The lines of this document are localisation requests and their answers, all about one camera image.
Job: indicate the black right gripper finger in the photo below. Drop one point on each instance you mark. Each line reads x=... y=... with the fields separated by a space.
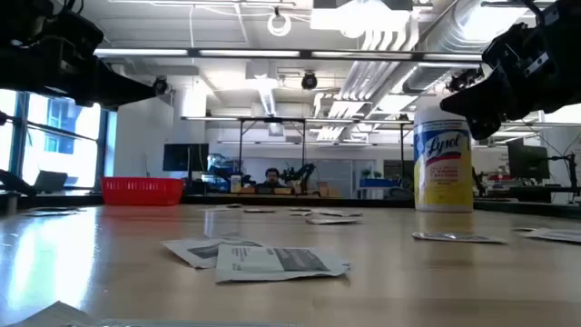
x=476 y=100
x=485 y=126

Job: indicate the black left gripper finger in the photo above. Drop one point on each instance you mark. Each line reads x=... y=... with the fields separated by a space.
x=106 y=103
x=122 y=86

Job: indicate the silver foil towelette packet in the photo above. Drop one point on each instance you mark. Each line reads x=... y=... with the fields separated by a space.
x=454 y=237

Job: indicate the white drug facts packet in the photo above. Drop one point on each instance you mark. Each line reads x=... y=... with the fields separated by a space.
x=558 y=235

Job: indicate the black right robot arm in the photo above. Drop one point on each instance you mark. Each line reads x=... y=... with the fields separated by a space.
x=567 y=18

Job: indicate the background black robot arm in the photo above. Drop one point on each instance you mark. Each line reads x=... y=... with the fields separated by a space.
x=302 y=172
x=476 y=181
x=227 y=170

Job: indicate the black monitor on arm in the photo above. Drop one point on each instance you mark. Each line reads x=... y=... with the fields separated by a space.
x=528 y=161

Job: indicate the Lysol wipes canister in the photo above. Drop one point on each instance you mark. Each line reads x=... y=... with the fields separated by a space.
x=442 y=181

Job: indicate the red plastic basket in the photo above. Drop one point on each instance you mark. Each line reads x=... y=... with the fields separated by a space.
x=140 y=191

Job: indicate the dark open laptop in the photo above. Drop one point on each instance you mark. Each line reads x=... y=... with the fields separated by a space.
x=50 y=181

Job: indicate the blue storage bin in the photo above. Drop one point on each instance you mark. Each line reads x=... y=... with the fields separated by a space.
x=379 y=182

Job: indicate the small white yellow canister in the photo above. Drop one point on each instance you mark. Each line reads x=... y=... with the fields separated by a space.
x=235 y=184

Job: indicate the cardboard boxes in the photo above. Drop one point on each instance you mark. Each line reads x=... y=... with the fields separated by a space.
x=329 y=191

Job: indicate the white towelette packet grey band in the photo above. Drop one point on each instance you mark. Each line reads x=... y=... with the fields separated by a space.
x=190 y=252
x=254 y=265

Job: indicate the person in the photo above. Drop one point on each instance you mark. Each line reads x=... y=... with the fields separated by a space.
x=272 y=175

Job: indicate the small flat white packet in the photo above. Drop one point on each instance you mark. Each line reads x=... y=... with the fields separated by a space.
x=299 y=209
x=302 y=214

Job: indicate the white packet grey print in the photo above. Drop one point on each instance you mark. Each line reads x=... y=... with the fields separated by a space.
x=54 y=318

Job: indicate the black ceiling camera cluster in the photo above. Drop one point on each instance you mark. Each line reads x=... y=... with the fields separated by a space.
x=460 y=82

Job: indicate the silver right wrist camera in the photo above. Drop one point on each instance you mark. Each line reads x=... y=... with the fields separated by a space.
x=537 y=66

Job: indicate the silver ventilation duct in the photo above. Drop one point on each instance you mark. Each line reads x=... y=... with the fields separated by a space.
x=454 y=36

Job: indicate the black wall monitor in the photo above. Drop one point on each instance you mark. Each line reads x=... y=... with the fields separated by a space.
x=186 y=157

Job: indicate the black overhead frame bar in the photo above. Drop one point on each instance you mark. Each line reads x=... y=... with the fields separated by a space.
x=304 y=54

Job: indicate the black table edge frame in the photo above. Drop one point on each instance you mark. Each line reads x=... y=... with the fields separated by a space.
x=272 y=200

